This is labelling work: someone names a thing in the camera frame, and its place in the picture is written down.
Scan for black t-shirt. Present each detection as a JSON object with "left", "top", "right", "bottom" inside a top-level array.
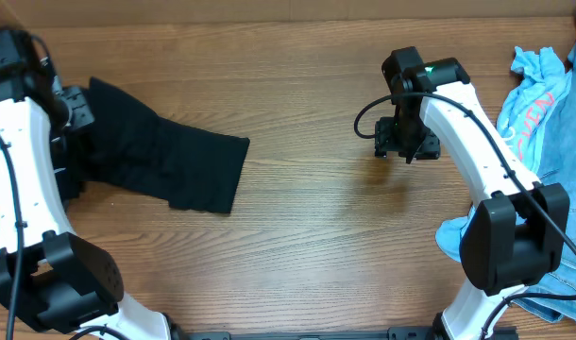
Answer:
[{"left": 71, "top": 77, "right": 250, "bottom": 214}]

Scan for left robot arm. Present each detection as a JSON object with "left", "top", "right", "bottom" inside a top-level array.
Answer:
[{"left": 0, "top": 29, "right": 183, "bottom": 339}]

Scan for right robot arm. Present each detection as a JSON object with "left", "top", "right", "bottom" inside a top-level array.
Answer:
[{"left": 374, "top": 47, "right": 569, "bottom": 339}]

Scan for light blue t-shirt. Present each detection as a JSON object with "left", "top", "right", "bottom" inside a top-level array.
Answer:
[{"left": 433, "top": 45, "right": 573, "bottom": 264}]

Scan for blue denim jeans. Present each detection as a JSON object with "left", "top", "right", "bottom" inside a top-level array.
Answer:
[{"left": 516, "top": 44, "right": 576, "bottom": 323}]

